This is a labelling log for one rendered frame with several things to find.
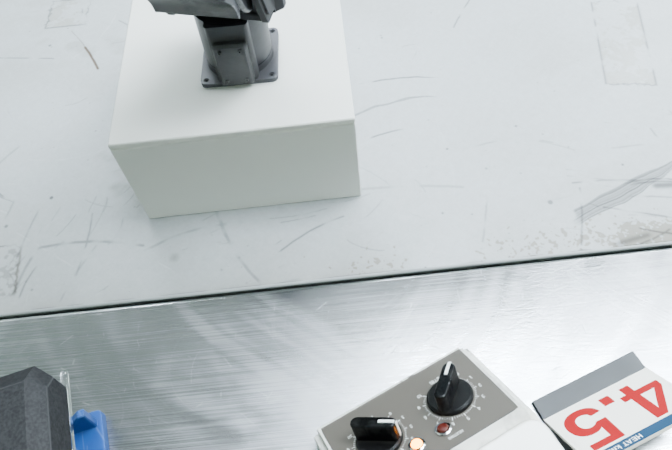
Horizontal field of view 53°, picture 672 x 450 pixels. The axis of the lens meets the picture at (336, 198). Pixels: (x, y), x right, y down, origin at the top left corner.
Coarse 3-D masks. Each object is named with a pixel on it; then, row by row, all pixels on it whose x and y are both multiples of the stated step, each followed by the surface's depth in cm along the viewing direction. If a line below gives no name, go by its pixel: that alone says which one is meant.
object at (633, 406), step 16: (624, 384) 49; (640, 384) 49; (656, 384) 48; (608, 400) 48; (624, 400) 48; (640, 400) 47; (656, 400) 47; (576, 416) 48; (592, 416) 47; (608, 416) 47; (624, 416) 46; (640, 416) 46; (656, 416) 45; (576, 432) 46; (592, 432) 46; (608, 432) 45; (624, 432) 45; (592, 448) 45
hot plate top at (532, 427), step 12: (528, 420) 41; (504, 432) 40; (516, 432) 40; (528, 432) 40; (540, 432) 40; (492, 444) 40; (504, 444) 40; (516, 444) 40; (528, 444) 40; (540, 444) 40; (552, 444) 40
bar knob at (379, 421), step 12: (360, 420) 44; (372, 420) 44; (384, 420) 43; (360, 432) 44; (372, 432) 44; (384, 432) 43; (396, 432) 43; (360, 444) 44; (372, 444) 44; (384, 444) 44; (396, 444) 43
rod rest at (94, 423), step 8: (72, 416) 49; (80, 416) 48; (88, 416) 49; (96, 416) 51; (104, 416) 51; (80, 424) 49; (88, 424) 50; (96, 424) 50; (104, 424) 51; (80, 432) 50; (88, 432) 50; (96, 432) 50; (104, 432) 50; (80, 440) 50; (88, 440) 50; (96, 440) 50; (104, 440) 50; (80, 448) 50; (88, 448) 49; (96, 448) 49; (104, 448) 49
